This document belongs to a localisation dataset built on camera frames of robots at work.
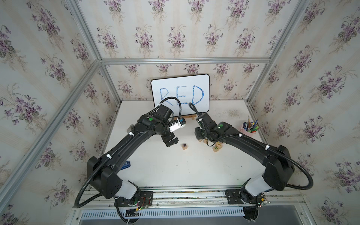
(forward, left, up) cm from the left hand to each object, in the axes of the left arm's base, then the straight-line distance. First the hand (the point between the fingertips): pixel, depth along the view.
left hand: (172, 133), depth 78 cm
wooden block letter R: (0, -7, -16) cm, 18 cm away
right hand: (+4, -17, -5) cm, 18 cm away
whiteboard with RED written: (+34, -13, +4) cm, 37 cm away
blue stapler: (-11, +28, -17) cm, 34 cm away
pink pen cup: (+6, -48, -8) cm, 49 cm away
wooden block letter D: (0, -30, -16) cm, 34 cm away
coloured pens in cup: (+9, -51, -7) cm, 53 cm away
